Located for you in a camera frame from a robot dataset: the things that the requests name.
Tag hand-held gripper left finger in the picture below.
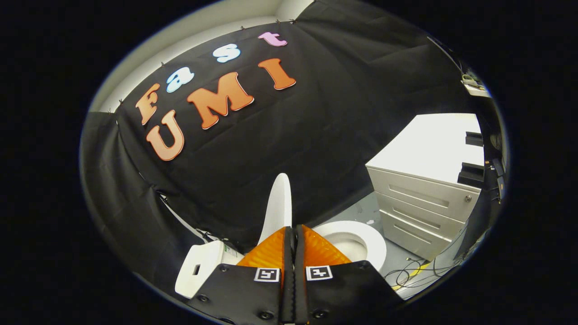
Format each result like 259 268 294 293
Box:
186 226 294 325

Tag floor cables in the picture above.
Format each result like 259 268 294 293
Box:
383 226 470 292

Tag white drawer cabinet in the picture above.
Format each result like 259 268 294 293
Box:
365 113 485 262

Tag black backdrop cloth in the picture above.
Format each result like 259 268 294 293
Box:
80 0 502 299

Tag white toilet bowl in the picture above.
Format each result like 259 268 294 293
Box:
312 220 387 273

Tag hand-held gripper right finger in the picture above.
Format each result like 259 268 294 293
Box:
293 224 405 325

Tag white stand pole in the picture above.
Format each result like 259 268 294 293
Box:
156 192 217 242

